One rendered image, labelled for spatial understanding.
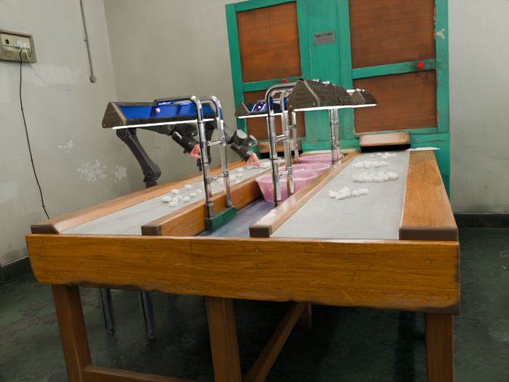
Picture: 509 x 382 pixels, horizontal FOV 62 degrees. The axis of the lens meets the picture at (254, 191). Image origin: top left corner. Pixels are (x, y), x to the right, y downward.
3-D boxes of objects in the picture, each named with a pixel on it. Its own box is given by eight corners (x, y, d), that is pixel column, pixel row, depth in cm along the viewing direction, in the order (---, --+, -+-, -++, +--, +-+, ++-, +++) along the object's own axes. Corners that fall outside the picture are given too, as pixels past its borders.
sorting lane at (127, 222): (59, 239, 129) (58, 233, 128) (260, 162, 294) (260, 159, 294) (141, 242, 118) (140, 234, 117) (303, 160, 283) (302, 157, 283)
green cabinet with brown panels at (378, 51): (238, 146, 298) (224, 4, 282) (264, 140, 348) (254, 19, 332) (450, 132, 248) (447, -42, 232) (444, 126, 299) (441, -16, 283)
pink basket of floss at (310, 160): (313, 177, 233) (312, 161, 231) (291, 173, 257) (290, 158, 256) (354, 171, 242) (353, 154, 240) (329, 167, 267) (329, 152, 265)
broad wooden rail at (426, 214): (401, 307, 95) (398, 227, 92) (411, 176, 261) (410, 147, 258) (459, 311, 91) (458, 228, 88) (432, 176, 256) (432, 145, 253)
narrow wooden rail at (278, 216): (251, 268, 107) (248, 227, 105) (352, 167, 273) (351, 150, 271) (272, 269, 105) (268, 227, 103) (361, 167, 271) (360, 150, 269)
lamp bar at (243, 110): (234, 117, 211) (232, 102, 210) (273, 114, 268) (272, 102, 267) (248, 116, 208) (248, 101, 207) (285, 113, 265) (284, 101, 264)
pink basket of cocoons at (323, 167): (279, 192, 196) (276, 173, 195) (275, 184, 223) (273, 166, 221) (335, 187, 196) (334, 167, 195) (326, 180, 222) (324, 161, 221)
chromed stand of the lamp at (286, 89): (273, 231, 132) (260, 86, 124) (290, 215, 150) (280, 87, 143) (333, 232, 125) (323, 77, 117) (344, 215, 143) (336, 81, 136)
